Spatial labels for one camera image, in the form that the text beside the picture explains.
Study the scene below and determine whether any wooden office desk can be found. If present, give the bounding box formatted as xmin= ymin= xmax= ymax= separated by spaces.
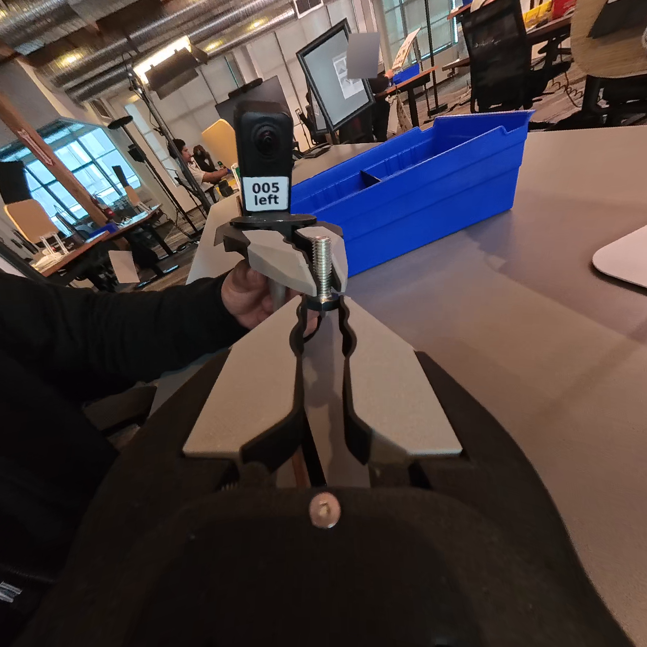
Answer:
xmin=29 ymin=205 xmax=175 ymax=291

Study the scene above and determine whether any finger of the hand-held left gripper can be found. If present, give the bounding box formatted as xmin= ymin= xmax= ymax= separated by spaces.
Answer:
xmin=247 ymin=233 xmax=319 ymax=298
xmin=329 ymin=230 xmax=350 ymax=295

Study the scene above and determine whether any black light stand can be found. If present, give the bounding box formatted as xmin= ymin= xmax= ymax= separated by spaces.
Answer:
xmin=126 ymin=66 xmax=208 ymax=241

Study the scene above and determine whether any black office chair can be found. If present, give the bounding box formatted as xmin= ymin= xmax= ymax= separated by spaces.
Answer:
xmin=461 ymin=0 xmax=537 ymax=116

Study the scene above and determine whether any white tray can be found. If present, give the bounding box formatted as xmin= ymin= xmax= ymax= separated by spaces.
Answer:
xmin=592 ymin=226 xmax=647 ymax=290

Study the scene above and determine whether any beige round pod chair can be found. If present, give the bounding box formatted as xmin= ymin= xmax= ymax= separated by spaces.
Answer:
xmin=570 ymin=0 xmax=647 ymax=79

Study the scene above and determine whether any blue plastic bin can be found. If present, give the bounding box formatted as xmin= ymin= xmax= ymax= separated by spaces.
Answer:
xmin=290 ymin=109 xmax=536 ymax=278

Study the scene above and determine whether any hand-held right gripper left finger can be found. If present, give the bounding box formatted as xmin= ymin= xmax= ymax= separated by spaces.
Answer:
xmin=182 ymin=296 xmax=307 ymax=473

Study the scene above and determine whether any person's left forearm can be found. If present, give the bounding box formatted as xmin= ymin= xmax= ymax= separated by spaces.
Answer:
xmin=0 ymin=272 xmax=249 ymax=387

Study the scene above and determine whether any dark monitor with webcam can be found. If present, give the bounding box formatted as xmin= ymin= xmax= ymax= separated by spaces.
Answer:
xmin=214 ymin=75 xmax=295 ymax=133

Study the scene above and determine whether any studio light panel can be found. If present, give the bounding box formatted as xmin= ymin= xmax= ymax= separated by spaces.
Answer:
xmin=144 ymin=48 xmax=209 ymax=100

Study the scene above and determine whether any large tilted display screen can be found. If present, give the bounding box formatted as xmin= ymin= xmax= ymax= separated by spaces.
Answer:
xmin=296 ymin=18 xmax=378 ymax=134

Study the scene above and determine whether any silver threaded bolt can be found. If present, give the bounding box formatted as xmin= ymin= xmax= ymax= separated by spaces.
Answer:
xmin=312 ymin=237 xmax=335 ymax=300

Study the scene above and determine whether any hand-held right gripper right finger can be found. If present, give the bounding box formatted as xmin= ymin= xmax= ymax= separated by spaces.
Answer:
xmin=331 ymin=296 xmax=464 ymax=467

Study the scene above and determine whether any person's left hand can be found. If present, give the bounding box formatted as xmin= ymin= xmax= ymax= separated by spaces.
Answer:
xmin=220 ymin=262 xmax=296 ymax=332

